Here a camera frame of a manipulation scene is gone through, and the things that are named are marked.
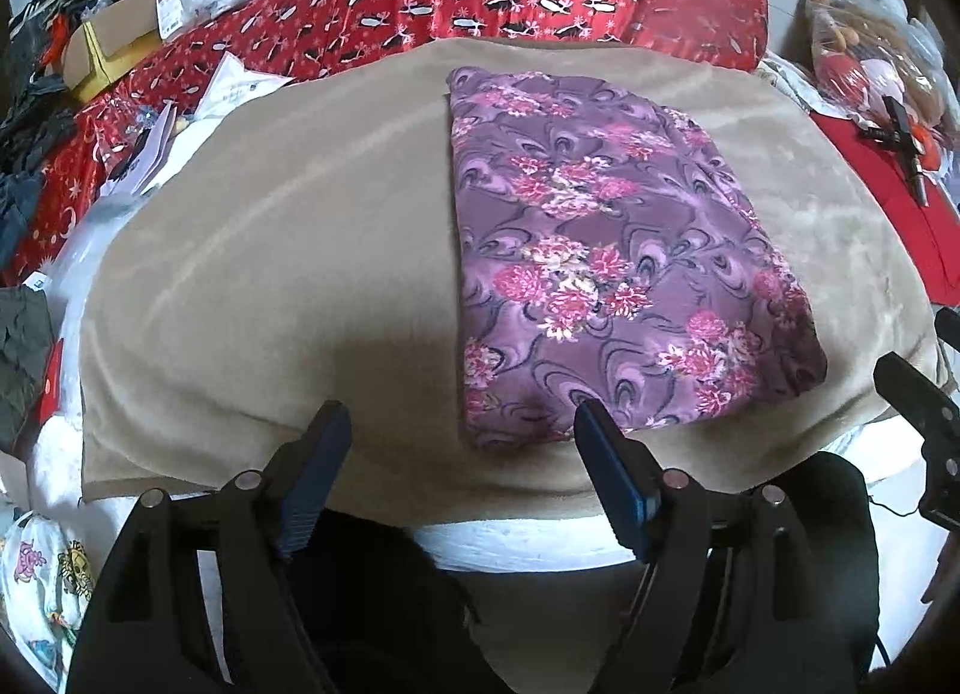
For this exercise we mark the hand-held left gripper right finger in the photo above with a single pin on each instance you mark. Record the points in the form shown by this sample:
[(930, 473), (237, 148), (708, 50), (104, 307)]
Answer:
[(615, 476)]

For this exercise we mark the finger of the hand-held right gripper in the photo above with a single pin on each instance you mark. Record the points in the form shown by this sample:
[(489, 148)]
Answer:
[(949, 326), (911, 386)]

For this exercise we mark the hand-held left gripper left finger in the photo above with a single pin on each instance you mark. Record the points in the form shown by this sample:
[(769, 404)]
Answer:
[(315, 469)]

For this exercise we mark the purple floral garment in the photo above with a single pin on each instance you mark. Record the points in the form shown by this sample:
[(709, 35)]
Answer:
[(600, 251)]

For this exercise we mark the pile of dark clothes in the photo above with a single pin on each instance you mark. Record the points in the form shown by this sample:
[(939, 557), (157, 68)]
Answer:
[(30, 124)]

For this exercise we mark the plain red cloth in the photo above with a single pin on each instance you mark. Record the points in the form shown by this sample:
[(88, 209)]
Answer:
[(892, 214)]

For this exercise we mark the beige fleece blanket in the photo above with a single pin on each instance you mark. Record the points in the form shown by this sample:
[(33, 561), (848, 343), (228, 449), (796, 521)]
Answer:
[(300, 289)]

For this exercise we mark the person's black pants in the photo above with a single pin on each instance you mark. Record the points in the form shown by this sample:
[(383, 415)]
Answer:
[(825, 551)]

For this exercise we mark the black tool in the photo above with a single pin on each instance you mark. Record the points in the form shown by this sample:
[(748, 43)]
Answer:
[(904, 139)]

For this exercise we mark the clear bag of toys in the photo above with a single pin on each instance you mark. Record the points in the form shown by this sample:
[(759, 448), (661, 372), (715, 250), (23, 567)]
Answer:
[(862, 49)]

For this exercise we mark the white cartoon printed cloth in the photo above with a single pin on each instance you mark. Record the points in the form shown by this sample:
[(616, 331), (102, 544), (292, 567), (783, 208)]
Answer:
[(45, 589)]

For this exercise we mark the grey cloth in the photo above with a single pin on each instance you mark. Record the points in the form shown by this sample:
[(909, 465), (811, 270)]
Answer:
[(22, 364)]

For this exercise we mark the white paper sheets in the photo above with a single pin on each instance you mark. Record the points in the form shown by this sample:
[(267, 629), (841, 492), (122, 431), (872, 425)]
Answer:
[(225, 90)]

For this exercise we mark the cardboard box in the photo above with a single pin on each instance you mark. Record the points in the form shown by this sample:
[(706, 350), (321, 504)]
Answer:
[(124, 27)]

